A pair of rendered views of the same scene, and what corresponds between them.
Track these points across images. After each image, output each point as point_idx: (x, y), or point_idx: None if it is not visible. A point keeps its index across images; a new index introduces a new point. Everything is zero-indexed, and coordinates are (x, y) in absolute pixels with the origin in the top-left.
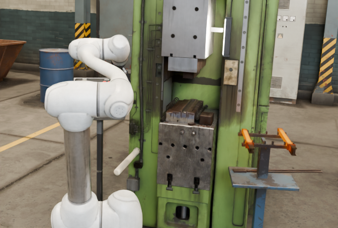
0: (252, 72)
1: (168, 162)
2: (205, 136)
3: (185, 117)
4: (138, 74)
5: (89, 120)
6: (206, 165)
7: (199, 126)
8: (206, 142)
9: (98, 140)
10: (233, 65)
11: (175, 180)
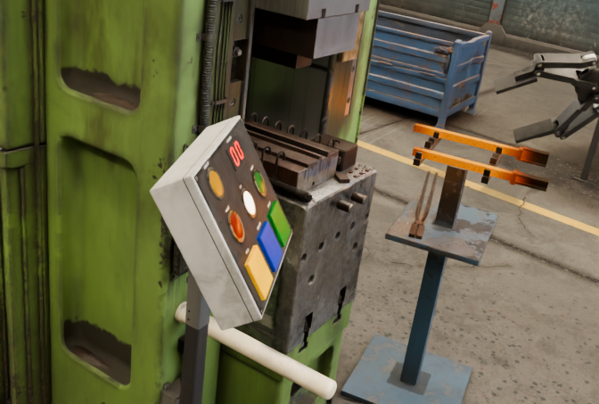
0: (370, 23)
1: (309, 292)
2: (366, 192)
3: (325, 168)
4: (195, 89)
5: None
6: (357, 253)
7: (358, 177)
8: (365, 204)
9: (201, 344)
10: (359, 14)
11: (315, 320)
